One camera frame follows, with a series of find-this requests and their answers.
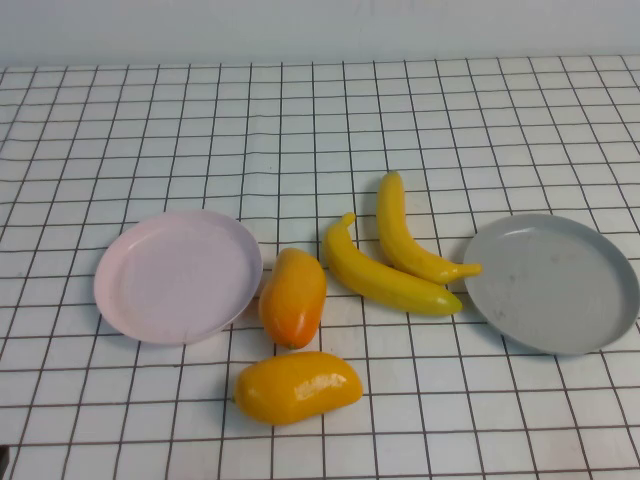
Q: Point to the grey round plate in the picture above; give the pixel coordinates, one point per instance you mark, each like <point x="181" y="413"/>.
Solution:
<point x="550" y="285"/>

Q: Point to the yellow banana with green tip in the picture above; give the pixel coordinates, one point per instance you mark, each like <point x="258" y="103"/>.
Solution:
<point x="380" y="280"/>

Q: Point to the yellow mango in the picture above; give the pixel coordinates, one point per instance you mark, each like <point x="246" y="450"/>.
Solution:
<point x="295" y="387"/>

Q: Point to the pink round plate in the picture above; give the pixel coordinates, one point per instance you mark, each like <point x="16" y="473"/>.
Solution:
<point x="175" y="280"/>

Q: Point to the orange-tinted mango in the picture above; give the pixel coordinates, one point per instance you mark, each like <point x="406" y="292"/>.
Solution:
<point x="292" y="295"/>

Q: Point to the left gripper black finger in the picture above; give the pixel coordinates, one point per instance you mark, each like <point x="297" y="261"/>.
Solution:
<point x="4" y="465"/>

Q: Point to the white black-grid tablecloth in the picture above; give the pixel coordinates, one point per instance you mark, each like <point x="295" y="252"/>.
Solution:
<point x="300" y="125"/>

